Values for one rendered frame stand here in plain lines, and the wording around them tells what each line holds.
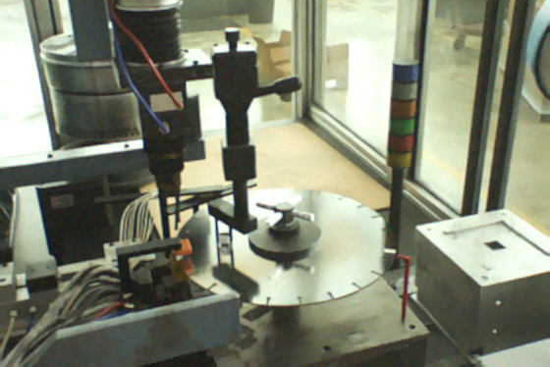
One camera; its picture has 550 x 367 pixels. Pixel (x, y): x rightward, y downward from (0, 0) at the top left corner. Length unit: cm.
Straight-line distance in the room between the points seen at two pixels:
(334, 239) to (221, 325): 26
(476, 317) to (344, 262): 23
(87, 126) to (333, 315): 79
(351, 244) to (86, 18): 49
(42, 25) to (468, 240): 127
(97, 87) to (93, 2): 57
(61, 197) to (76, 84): 33
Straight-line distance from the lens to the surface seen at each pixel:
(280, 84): 74
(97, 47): 89
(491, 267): 100
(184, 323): 73
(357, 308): 95
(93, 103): 145
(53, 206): 123
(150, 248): 87
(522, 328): 105
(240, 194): 82
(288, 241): 89
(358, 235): 93
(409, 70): 105
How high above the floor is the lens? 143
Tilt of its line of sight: 24 degrees down
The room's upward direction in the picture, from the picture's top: 2 degrees counter-clockwise
